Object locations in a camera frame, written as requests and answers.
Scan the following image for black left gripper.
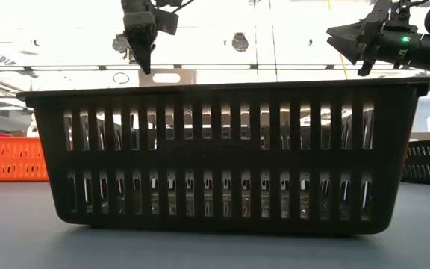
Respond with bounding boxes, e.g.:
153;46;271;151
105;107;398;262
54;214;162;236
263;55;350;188
120;0;159;75

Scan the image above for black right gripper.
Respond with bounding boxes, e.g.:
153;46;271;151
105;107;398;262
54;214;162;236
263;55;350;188
325;0;424;78

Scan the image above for black slotted plastic basket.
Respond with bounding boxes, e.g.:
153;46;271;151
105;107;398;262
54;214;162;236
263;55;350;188
401;137;430;187
16;77;430;236

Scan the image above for orange slotted plastic basket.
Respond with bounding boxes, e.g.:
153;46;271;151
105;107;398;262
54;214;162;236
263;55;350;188
0;133;50;183

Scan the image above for white plastic bin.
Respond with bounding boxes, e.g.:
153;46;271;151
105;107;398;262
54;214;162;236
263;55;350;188
138;68;198;87

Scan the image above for yellow cable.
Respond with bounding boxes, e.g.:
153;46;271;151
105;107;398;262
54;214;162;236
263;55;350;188
325;0;349;80

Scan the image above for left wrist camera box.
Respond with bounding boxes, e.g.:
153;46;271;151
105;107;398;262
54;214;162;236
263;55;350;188
150;6;181;37

